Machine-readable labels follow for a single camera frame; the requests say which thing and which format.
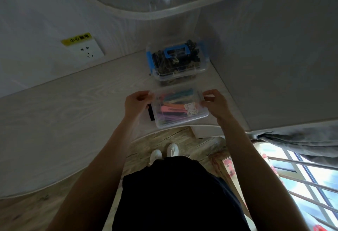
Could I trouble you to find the white wall socket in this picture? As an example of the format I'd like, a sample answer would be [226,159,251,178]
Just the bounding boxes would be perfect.
[69,39,105,61]

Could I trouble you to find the person's right white shoe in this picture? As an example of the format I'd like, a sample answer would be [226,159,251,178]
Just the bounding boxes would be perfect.
[166,143,180,158]

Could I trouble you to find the grey curtain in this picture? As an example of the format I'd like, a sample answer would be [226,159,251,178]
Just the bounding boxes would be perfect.
[253,125,338,169]

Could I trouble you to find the person's left white shoe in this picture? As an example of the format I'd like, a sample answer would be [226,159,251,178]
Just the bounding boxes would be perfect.
[148,149,163,166]

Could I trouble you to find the yellow warning label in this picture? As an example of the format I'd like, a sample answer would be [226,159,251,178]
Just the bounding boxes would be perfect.
[61,33,93,46]

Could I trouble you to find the person's left forearm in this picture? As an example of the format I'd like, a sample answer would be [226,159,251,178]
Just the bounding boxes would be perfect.
[46,114,144,231]

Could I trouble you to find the clear plastic storage box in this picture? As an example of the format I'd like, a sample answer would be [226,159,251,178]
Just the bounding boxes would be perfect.
[144,83,210,130]

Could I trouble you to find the person's white shoe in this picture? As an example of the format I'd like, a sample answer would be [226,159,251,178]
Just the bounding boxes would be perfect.
[166,143,180,158]
[148,149,163,166]

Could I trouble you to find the clear box with blue handle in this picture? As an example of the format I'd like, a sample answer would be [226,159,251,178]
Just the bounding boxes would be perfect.
[146,39,211,82]

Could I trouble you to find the person's right forearm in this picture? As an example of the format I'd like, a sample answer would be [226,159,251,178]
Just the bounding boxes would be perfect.
[218,115,310,231]

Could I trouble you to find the white cartoon sticker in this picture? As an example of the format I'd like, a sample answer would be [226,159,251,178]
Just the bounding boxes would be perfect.
[183,102,199,115]

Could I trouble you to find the pile of black hair accessories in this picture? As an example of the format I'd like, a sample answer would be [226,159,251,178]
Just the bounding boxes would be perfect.
[152,40,201,77]

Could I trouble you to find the person's left hand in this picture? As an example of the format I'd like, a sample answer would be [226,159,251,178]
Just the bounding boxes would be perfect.
[124,91,154,120]

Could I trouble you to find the person's black clothing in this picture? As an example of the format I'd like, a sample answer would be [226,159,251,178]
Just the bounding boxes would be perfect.
[112,156,251,231]

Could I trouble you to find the pink patterned box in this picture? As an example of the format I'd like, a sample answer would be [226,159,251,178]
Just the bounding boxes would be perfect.
[209,152,254,213]

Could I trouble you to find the metal window bars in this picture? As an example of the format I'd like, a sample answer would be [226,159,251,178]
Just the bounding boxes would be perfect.
[267,156,338,215]

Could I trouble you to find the pile of colourful hair clips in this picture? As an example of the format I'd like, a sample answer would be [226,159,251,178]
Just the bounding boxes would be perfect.
[158,88,196,124]

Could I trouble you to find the person's right hand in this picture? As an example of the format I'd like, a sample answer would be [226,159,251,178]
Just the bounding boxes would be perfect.
[201,89,233,124]

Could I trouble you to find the white curved wall shelf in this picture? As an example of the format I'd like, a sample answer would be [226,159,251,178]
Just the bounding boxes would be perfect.
[78,0,247,21]

